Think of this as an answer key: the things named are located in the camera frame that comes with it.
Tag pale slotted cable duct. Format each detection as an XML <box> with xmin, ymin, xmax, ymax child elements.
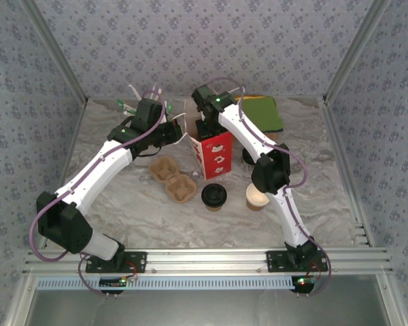
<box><xmin>36</xmin><ymin>275</ymin><xmax>296</xmax><ymax>291</ymax></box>

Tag black plastic cup lid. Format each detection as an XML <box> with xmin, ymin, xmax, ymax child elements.
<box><xmin>241</xmin><ymin>148</ymin><xmax>258</xmax><ymax>166</ymax></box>

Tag black-lidded coffee cup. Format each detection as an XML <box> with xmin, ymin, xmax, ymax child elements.
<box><xmin>201</xmin><ymin>183</ymin><xmax>229</xmax><ymax>207</ymax></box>

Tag brown pulp cup carrier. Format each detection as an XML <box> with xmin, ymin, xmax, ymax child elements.
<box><xmin>148</xmin><ymin>155</ymin><xmax>198</xmax><ymax>204</ymax></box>

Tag colourful paper napkin stack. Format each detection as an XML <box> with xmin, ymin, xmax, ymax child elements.
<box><xmin>239</xmin><ymin>96</ymin><xmax>284</xmax><ymax>133</ymax></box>

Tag red white paper gift bag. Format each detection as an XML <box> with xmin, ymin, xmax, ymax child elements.
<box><xmin>171</xmin><ymin>86</ymin><xmax>245</xmax><ymax>181</ymax></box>

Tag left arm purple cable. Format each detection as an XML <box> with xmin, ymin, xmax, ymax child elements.
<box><xmin>29</xmin><ymin>88</ymin><xmax>167</xmax><ymax>300</ymax></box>

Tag green wrapped straw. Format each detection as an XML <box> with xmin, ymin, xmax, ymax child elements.
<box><xmin>117</xmin><ymin>98</ymin><xmax>137</xmax><ymax>113</ymax></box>

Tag brown paper coffee cup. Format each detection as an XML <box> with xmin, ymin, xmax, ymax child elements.
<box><xmin>245</xmin><ymin>183</ymin><xmax>271</xmax><ymax>212</ymax></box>
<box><xmin>203</xmin><ymin>198</ymin><xmax>226</xmax><ymax>213</ymax></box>

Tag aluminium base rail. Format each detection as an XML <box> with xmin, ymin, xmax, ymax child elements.
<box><xmin>22</xmin><ymin>247</ymin><xmax>394</xmax><ymax>276</ymax></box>

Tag aluminium corner post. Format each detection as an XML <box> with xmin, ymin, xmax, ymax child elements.
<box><xmin>322</xmin><ymin>0</ymin><xmax>394</xmax><ymax>105</ymax></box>
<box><xmin>20</xmin><ymin>0</ymin><xmax>89</xmax><ymax>105</ymax></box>

